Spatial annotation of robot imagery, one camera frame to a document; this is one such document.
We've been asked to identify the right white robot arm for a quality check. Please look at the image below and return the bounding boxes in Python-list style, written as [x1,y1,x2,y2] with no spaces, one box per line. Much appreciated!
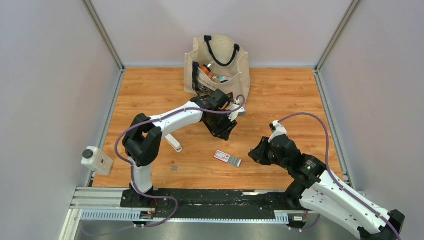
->
[248,134,406,240]

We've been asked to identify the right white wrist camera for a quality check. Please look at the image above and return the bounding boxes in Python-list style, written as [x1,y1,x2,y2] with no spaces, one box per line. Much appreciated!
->
[268,120,287,143]

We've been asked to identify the white box with knob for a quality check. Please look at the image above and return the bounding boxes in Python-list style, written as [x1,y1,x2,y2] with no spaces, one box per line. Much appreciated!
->
[81,146,114,176]

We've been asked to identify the beige canvas tote bag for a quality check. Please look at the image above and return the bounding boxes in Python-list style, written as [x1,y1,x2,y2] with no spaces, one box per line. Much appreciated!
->
[183,34,251,102]

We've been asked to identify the white stapler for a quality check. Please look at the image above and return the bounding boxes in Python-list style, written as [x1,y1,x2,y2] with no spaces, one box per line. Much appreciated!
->
[165,134,183,153]

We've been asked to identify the orange capped bottle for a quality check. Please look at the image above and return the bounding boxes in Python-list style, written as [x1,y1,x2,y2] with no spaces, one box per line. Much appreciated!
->
[200,63,212,77]

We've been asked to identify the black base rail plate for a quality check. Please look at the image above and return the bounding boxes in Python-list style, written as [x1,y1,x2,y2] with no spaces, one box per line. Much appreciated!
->
[120,188,306,220]

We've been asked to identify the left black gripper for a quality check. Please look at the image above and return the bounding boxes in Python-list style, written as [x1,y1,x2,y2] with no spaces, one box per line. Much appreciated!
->
[209,109,238,142]

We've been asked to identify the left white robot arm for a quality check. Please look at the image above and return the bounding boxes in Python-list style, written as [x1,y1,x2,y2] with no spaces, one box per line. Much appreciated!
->
[114,89,246,208]

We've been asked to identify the staple box with staples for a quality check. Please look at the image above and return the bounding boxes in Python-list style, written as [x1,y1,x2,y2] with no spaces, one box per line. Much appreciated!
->
[213,150,242,168]

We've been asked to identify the packaged items in bag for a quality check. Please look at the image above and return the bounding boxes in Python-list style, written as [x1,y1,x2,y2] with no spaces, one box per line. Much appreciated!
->
[210,73,232,84]

